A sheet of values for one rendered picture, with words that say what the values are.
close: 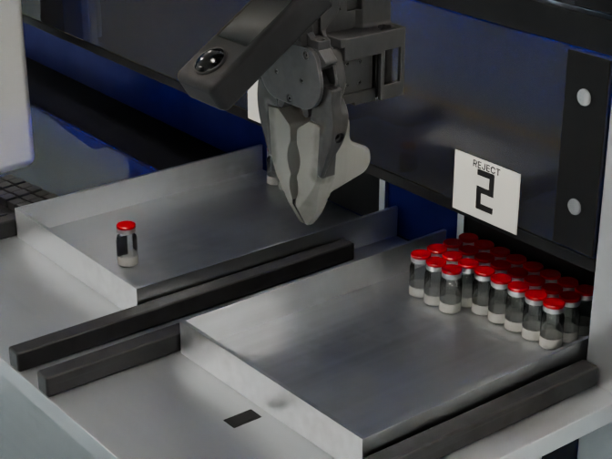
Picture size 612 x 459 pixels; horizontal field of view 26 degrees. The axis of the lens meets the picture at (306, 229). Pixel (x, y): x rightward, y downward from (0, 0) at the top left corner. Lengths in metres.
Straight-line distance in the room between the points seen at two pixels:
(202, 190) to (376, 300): 0.36
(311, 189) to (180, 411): 0.28
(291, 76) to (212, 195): 0.66
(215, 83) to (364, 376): 0.40
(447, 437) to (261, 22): 0.38
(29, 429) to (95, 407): 1.23
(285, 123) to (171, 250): 0.50
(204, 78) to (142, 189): 0.68
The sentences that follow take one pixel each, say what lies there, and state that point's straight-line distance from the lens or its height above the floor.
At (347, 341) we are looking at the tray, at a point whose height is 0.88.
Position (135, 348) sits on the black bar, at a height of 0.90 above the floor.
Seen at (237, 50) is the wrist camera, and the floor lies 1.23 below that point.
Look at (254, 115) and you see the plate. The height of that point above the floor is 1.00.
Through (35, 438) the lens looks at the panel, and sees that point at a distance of 2.39.
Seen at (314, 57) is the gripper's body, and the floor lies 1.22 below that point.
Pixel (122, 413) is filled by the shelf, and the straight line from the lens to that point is 1.17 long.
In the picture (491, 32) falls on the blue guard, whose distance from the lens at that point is 1.21.
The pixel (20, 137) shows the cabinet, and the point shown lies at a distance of 1.93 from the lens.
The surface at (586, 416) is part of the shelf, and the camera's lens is 1.18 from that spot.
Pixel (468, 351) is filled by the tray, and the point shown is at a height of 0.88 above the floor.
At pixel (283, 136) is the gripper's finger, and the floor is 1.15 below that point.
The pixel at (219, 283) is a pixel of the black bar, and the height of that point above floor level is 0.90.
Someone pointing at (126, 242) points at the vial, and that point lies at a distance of 1.41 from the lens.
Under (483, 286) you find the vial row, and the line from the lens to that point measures 1.31.
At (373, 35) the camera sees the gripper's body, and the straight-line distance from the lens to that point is 0.96.
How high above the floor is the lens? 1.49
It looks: 24 degrees down
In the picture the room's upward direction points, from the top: straight up
